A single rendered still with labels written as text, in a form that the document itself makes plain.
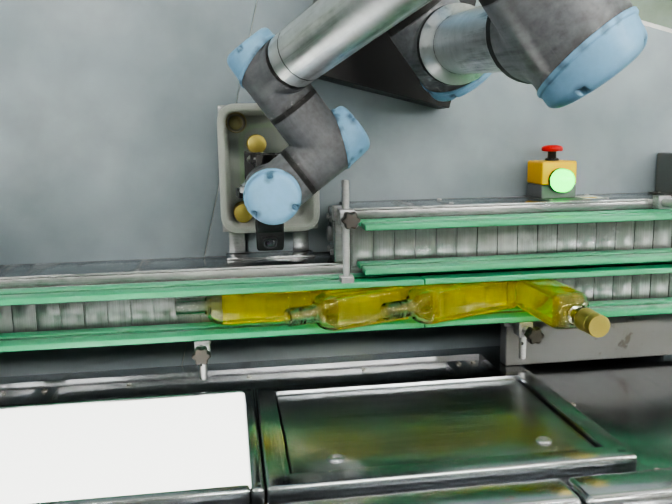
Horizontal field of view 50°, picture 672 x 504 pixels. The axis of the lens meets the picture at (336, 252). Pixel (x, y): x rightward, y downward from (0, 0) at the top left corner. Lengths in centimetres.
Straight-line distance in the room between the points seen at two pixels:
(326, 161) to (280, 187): 7
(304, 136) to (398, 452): 44
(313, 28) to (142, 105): 55
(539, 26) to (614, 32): 7
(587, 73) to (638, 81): 85
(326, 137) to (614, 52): 41
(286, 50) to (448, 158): 58
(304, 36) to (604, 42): 35
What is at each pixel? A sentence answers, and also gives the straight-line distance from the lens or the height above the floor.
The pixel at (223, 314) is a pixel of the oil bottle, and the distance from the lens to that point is 120.
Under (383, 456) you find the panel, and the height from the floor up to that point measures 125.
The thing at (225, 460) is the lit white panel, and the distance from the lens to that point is 96.
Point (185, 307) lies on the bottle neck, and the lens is 122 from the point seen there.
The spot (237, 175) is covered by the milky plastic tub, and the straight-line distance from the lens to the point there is 134.
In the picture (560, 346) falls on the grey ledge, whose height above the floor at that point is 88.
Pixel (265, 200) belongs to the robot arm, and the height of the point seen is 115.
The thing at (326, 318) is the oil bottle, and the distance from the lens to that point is 115.
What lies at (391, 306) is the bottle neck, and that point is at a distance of 116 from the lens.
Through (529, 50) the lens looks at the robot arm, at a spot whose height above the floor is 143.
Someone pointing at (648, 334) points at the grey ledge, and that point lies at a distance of 151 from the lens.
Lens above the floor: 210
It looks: 77 degrees down
